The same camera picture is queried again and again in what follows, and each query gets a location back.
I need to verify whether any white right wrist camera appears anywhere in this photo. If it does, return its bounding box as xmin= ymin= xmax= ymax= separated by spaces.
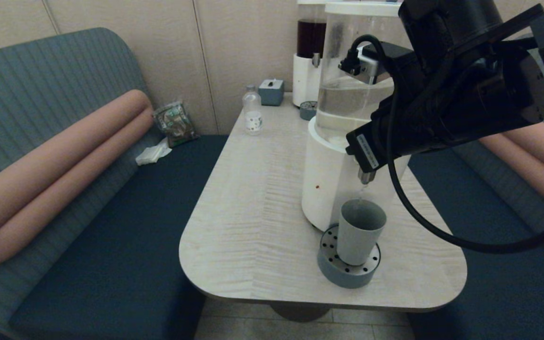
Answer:
xmin=339 ymin=43 xmax=396 ymax=86

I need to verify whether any dark drink dispenser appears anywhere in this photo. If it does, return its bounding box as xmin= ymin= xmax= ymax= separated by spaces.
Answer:
xmin=292 ymin=0 xmax=330 ymax=110

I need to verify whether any blue perforated drip tray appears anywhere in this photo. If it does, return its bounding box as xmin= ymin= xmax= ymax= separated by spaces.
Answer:
xmin=317 ymin=224 xmax=382 ymax=289

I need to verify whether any clear plastic bottle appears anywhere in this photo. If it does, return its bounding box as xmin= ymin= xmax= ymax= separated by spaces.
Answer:
xmin=242 ymin=85 xmax=264 ymax=136

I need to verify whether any grey plastic cup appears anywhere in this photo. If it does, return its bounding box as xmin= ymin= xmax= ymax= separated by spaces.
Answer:
xmin=337 ymin=198 xmax=388 ymax=266

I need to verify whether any clear water dispenser white base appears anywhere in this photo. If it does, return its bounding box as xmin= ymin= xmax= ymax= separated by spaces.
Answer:
xmin=301 ymin=1 xmax=425 ymax=232

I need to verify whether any pink bolster cushion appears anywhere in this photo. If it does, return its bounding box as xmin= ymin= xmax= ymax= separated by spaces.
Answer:
xmin=0 ymin=89 xmax=154 ymax=266
xmin=478 ymin=120 xmax=544 ymax=214

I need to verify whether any small blue drip tray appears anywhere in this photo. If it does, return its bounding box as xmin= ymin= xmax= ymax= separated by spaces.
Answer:
xmin=298 ymin=101 xmax=319 ymax=121

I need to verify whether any crinkled snack bag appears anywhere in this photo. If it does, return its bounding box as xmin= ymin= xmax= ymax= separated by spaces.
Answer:
xmin=152 ymin=100 xmax=201 ymax=149

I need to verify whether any dark blue bench seat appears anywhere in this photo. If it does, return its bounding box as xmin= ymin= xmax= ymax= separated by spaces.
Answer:
xmin=0 ymin=27 xmax=230 ymax=340
xmin=406 ymin=102 xmax=544 ymax=340

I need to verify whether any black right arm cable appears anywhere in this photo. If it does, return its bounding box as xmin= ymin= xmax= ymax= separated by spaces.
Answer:
xmin=339 ymin=34 xmax=544 ymax=255

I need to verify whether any blue-grey tissue box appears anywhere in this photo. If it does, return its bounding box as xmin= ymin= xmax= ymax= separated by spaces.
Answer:
xmin=257 ymin=78 xmax=285 ymax=107

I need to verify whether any crumpled white tissue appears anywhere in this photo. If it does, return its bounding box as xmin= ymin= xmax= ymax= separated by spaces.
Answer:
xmin=134 ymin=137 xmax=173 ymax=167

